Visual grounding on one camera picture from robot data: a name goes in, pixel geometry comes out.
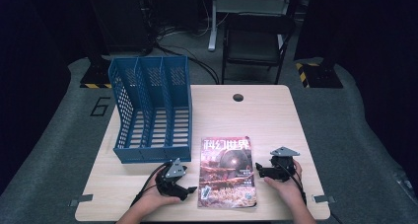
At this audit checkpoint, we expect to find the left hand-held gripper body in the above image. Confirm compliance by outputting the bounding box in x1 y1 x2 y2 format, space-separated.
155 157 189 199

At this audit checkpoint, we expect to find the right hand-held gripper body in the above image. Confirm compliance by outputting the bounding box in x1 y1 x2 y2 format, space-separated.
262 146 301 183

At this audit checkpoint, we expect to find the red illustrated magazine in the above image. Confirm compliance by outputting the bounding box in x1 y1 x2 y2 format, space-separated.
196 135 258 209

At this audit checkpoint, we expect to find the blue plastic file rack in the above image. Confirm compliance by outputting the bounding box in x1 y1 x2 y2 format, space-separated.
107 54 193 165

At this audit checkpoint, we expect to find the person's right hand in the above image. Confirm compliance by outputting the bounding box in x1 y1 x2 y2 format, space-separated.
263 160 307 212

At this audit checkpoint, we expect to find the person's left hand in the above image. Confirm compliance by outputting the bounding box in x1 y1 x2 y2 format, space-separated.
134 180 182 215

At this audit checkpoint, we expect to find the black yellow striped stand base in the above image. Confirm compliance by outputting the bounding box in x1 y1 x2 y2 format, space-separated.
295 61 344 89
79 56 113 90

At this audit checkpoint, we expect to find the black folding chair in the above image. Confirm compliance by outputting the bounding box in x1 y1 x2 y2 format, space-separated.
221 13 297 86

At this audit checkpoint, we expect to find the dark cabinet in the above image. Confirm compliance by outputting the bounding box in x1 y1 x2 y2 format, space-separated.
84 0 155 56

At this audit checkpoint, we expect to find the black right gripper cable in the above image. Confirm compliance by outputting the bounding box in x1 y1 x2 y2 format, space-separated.
278 163 343 224

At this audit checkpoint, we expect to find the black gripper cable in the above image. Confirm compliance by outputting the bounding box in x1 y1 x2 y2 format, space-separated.
129 162 170 208
278 163 343 224

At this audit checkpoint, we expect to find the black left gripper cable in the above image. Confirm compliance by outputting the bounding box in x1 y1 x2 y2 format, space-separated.
129 162 170 208

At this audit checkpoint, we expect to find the bundle of floor cables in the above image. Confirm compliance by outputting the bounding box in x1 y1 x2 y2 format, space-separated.
153 22 221 86

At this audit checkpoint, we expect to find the white metal desk frame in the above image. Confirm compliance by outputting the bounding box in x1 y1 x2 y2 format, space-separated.
207 0 294 52

